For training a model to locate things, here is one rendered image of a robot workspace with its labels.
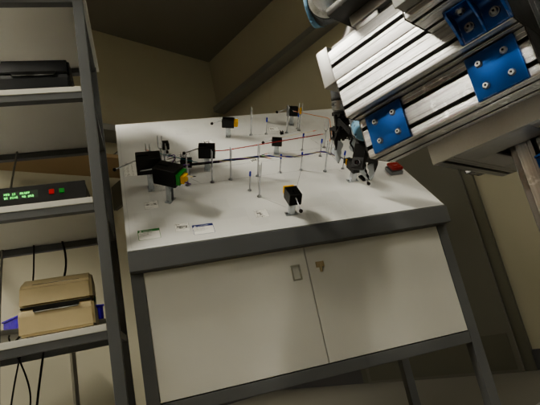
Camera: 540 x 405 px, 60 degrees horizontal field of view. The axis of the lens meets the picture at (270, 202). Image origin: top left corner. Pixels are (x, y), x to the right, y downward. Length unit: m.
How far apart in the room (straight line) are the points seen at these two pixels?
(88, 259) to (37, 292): 2.55
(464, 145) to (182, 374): 1.04
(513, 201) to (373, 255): 1.75
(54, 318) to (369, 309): 1.02
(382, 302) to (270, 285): 0.41
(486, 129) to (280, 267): 0.88
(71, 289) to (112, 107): 3.37
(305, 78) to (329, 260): 3.04
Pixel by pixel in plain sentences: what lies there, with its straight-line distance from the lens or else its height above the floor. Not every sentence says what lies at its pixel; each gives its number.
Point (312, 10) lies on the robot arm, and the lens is 1.53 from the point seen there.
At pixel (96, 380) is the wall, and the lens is 4.05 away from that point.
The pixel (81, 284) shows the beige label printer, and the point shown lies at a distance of 1.61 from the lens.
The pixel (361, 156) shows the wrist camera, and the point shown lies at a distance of 1.73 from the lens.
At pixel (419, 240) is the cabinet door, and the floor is 0.75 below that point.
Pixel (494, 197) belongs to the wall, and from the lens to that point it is 3.41.
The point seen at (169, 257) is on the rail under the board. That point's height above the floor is 0.83.
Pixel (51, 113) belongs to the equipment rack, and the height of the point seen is 1.44.
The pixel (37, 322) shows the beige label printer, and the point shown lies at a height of 0.70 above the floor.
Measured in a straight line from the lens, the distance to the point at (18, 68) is 1.90.
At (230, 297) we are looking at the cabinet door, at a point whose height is 0.67.
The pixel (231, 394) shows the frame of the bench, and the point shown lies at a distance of 1.57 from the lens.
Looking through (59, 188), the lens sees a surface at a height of 1.11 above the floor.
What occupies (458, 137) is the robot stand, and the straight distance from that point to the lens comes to 1.03.
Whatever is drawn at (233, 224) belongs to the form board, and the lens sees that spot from 1.64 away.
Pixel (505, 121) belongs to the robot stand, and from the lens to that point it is 1.00.
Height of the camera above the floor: 0.54
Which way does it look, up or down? 15 degrees up
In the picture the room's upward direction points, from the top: 12 degrees counter-clockwise
